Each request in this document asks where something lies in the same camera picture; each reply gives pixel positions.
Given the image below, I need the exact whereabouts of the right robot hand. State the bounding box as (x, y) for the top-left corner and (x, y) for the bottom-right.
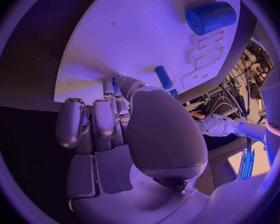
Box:
(54, 74), (212, 224)

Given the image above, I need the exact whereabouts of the white task board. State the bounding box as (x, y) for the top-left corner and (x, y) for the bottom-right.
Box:
(53, 0), (242, 108)

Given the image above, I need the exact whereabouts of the person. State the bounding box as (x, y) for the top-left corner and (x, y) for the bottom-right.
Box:
(248, 58), (273, 88)

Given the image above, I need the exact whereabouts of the large blue cylinder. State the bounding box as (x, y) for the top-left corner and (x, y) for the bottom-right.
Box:
(185, 0), (238, 36)

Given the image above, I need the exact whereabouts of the white cable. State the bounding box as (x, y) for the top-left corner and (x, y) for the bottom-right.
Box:
(210, 96), (239, 116)
(213, 102), (250, 125)

